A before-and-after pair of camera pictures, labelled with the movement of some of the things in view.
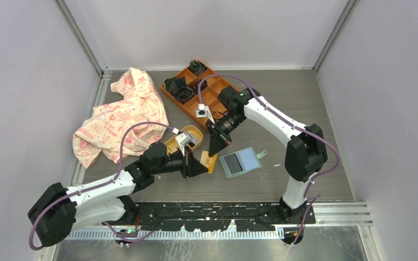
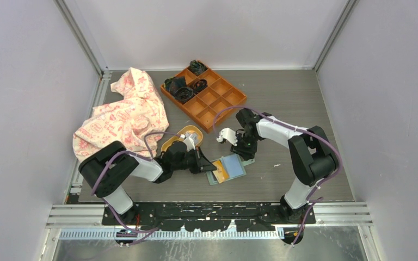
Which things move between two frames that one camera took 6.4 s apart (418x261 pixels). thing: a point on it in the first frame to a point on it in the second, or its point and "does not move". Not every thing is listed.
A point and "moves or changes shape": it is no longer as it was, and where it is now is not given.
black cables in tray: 173,83 does not move
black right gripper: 216,143 to 246,154
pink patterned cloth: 101,131 does not move
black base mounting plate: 208,217 does not move
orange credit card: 208,161 moves or changes shape
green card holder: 247,159 moves or changes shape
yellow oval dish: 172,145 does not move
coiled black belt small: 196,86 does not move
